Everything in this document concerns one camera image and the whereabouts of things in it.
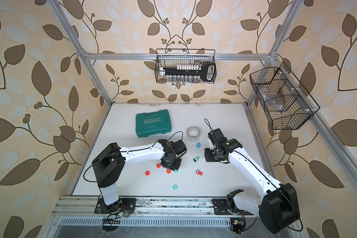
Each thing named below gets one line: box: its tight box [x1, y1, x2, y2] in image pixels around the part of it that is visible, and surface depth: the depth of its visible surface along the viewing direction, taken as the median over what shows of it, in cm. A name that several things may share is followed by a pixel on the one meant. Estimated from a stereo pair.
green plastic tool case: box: [135, 109, 172, 138], surface depth 106 cm
